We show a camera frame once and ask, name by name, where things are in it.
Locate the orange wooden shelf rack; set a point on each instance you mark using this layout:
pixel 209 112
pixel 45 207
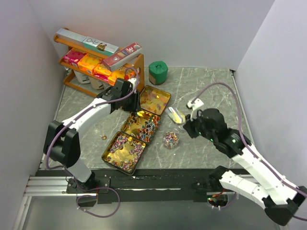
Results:
pixel 138 64

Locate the tin of swirl lollipops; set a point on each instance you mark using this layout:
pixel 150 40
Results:
pixel 124 152

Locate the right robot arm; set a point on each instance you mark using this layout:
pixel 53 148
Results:
pixel 279 197

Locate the tin of round lollipops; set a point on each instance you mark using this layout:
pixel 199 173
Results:
pixel 141 125

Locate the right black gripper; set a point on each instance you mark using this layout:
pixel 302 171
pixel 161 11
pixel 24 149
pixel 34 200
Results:
pixel 188 126

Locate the green covered jar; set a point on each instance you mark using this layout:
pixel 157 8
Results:
pixel 158 72

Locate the tin of pastel candies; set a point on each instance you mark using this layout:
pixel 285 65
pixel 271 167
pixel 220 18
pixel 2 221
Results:
pixel 154 100

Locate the red white long box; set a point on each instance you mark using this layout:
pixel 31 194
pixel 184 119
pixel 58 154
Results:
pixel 122 57

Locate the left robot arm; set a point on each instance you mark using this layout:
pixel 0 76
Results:
pixel 62 143

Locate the orange snack box left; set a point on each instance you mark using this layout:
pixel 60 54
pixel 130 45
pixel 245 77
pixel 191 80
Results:
pixel 88 63

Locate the white teal cat box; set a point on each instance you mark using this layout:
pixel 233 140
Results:
pixel 99 46

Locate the orange snack box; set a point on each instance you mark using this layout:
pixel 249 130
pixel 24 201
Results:
pixel 88 63
pixel 121 73

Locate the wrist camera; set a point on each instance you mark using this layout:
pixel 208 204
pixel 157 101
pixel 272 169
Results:
pixel 132 84
pixel 195 106

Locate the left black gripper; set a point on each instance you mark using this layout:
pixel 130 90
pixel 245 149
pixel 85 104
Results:
pixel 136 105

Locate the orange snack box right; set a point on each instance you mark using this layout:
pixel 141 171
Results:
pixel 121 73

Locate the grey long box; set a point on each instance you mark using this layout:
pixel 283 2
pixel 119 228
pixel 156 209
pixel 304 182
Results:
pixel 70 36

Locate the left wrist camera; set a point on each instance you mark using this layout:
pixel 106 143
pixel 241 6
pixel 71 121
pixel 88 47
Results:
pixel 132 84

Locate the fallen swirl lollipop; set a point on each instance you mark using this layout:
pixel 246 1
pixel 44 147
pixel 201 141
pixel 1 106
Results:
pixel 103 137

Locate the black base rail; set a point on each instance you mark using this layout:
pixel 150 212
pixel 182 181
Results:
pixel 151 185

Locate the clear plastic cup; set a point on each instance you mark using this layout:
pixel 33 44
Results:
pixel 171 139

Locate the metal candy scoop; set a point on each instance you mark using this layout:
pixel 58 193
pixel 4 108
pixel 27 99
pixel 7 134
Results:
pixel 176 116

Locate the yellow pink snack box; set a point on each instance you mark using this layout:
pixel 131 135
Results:
pixel 101 72

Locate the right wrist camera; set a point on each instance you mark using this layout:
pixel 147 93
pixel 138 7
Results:
pixel 195 106

